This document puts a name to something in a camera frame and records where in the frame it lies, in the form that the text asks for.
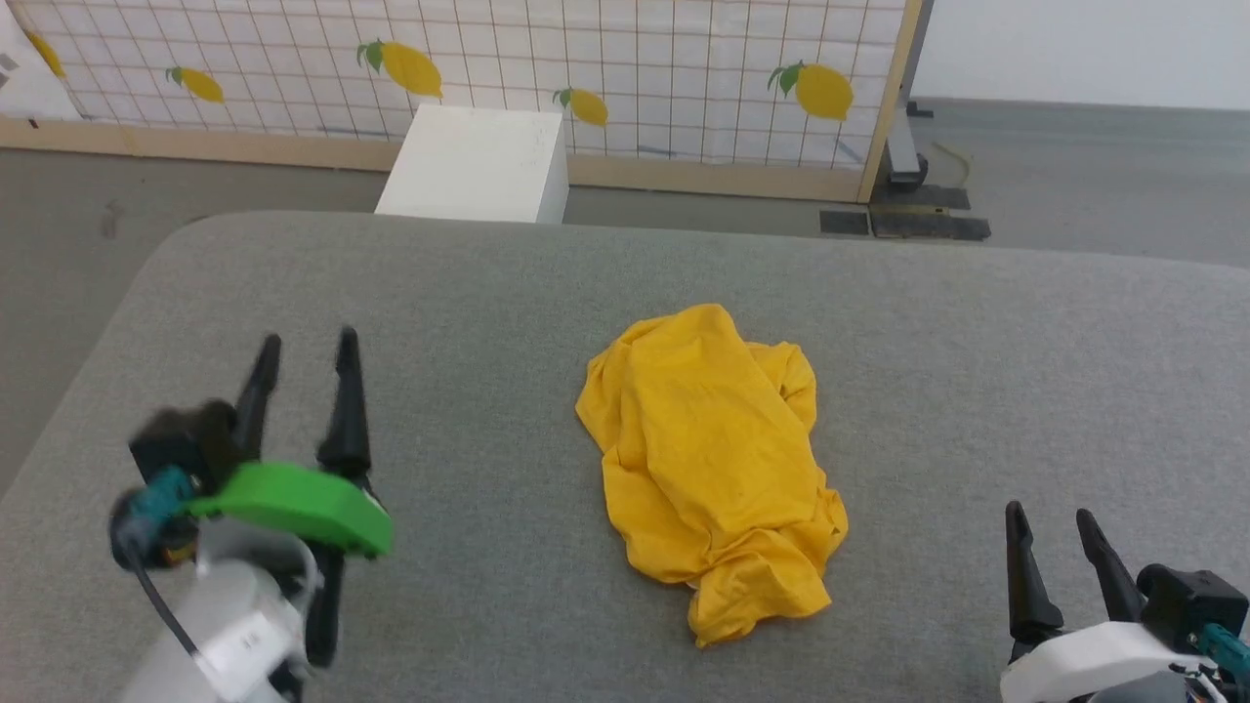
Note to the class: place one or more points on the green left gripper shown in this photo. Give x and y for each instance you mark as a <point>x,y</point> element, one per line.
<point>293,503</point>

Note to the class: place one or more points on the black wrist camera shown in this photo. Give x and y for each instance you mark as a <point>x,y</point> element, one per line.
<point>1191,600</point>
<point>181,439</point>

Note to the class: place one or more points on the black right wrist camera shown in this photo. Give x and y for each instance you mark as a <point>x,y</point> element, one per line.
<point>1191,600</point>

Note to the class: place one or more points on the lemon print grid screen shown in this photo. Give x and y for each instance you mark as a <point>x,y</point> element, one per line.
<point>645,68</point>

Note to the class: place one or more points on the long dark floor mat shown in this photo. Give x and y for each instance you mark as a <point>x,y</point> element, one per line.
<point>930,227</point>

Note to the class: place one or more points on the dark mat under post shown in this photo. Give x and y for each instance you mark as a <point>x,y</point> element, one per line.
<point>928,197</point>

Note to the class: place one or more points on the yellow t-shirt garment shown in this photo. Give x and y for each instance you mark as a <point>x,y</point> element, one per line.
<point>708,459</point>

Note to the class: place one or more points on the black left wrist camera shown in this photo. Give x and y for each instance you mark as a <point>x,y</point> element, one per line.
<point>181,439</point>

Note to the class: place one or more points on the grey fabric sofa cushion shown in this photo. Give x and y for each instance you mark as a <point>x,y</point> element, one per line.
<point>508,332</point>

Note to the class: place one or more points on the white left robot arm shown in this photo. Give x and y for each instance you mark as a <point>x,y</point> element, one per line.
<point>229,625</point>

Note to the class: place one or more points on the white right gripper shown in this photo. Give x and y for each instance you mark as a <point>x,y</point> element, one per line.
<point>1094,664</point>

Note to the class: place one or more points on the white box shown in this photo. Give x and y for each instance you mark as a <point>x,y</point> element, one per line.
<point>479,161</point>

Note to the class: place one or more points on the grey metal post with caster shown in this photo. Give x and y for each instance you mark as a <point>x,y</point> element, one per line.
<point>903,146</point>

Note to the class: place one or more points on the white panel with grey shapes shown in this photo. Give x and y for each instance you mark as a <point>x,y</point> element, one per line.
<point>24,83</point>

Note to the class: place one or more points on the small dark floor mat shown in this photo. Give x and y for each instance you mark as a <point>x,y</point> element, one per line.
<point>844,223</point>

